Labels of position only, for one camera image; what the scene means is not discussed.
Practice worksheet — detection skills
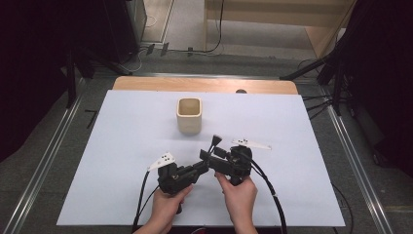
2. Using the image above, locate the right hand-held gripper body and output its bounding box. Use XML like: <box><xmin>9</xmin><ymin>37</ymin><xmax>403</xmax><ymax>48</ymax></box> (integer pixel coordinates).
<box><xmin>225</xmin><ymin>137</ymin><xmax>272</xmax><ymax>187</ymax></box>

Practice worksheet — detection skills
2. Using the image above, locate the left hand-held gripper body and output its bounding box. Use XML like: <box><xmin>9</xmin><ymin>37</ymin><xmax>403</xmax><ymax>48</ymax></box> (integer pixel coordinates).
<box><xmin>147</xmin><ymin>151</ymin><xmax>200</xmax><ymax>215</ymax></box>

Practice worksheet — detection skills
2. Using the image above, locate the black makeup brush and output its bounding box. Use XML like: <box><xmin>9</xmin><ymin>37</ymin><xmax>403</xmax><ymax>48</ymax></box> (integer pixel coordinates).
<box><xmin>206</xmin><ymin>135</ymin><xmax>223</xmax><ymax>158</ymax></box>

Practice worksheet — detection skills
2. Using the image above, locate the person's left hand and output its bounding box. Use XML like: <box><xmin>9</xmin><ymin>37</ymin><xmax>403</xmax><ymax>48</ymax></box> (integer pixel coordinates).
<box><xmin>150</xmin><ymin>183</ymin><xmax>195</xmax><ymax>228</ymax></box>

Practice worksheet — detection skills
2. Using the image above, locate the person's right hand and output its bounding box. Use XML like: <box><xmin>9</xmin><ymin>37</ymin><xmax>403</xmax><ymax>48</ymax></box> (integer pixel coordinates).
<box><xmin>214</xmin><ymin>171</ymin><xmax>259</xmax><ymax>226</ymax></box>

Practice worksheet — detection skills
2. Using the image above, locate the beige square cup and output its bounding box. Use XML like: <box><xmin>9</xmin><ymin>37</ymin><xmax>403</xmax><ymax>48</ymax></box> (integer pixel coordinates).
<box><xmin>175</xmin><ymin>97</ymin><xmax>204</xmax><ymax>136</ymax></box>

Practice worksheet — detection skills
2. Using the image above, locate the white table mat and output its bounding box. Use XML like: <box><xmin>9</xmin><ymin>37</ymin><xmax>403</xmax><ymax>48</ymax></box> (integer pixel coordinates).
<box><xmin>56</xmin><ymin>90</ymin><xmax>346</xmax><ymax>227</ymax></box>

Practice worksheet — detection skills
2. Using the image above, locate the wooden table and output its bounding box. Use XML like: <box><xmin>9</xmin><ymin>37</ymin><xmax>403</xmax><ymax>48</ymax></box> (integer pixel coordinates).
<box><xmin>112</xmin><ymin>76</ymin><xmax>299</xmax><ymax>96</ymax></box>

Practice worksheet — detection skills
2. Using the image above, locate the black metal stand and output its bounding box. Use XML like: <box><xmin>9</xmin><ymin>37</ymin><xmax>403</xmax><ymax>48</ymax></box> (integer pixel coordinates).
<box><xmin>280</xmin><ymin>48</ymin><xmax>349</xmax><ymax>116</ymax></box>
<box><xmin>64</xmin><ymin>45</ymin><xmax>132</xmax><ymax>110</ymax></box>

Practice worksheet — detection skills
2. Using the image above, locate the light wooden shelf unit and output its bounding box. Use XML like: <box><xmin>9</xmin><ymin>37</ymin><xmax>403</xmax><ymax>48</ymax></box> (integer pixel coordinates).
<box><xmin>204</xmin><ymin>0</ymin><xmax>358</xmax><ymax>59</ymax></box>

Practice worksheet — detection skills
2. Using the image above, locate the black cabinet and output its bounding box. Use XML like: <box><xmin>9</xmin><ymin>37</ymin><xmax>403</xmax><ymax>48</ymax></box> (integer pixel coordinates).
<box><xmin>103</xmin><ymin>0</ymin><xmax>147</xmax><ymax>64</ymax></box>

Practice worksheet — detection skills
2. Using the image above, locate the black curtain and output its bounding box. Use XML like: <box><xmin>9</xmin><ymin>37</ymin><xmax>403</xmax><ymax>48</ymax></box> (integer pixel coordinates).
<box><xmin>334</xmin><ymin>0</ymin><xmax>413</xmax><ymax>178</ymax></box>
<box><xmin>0</xmin><ymin>0</ymin><xmax>108</xmax><ymax>164</ymax></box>

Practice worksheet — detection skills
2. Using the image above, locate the thin black left gripper cable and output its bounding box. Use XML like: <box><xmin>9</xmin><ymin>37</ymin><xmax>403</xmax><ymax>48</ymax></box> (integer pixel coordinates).
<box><xmin>135</xmin><ymin>184</ymin><xmax>161</xmax><ymax>222</ymax></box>

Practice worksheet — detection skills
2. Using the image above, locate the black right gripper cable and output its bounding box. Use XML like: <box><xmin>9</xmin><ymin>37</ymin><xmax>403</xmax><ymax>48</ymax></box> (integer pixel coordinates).
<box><xmin>242</xmin><ymin>152</ymin><xmax>288</xmax><ymax>234</ymax></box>

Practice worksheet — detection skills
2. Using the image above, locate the bundle of black cables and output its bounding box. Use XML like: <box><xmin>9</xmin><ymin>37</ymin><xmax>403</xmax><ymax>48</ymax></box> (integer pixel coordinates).
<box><xmin>301</xmin><ymin>94</ymin><xmax>335</xmax><ymax>121</ymax></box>

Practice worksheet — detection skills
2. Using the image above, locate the thin black floor cable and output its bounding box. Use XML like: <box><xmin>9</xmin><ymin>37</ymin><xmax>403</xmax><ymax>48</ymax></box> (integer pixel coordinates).
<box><xmin>330</xmin><ymin>183</ymin><xmax>355</xmax><ymax>234</ymax></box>

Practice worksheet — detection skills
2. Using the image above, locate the metal floor rail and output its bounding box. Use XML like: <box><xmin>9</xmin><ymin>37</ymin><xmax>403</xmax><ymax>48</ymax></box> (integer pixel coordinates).
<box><xmin>325</xmin><ymin>105</ymin><xmax>395</xmax><ymax>234</ymax></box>
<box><xmin>3</xmin><ymin>94</ymin><xmax>84</xmax><ymax>234</ymax></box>

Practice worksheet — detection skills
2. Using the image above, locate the white floor cable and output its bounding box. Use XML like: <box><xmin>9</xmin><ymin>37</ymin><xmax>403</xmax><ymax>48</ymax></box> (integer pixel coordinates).
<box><xmin>128</xmin><ymin>48</ymin><xmax>147</xmax><ymax>73</ymax></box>

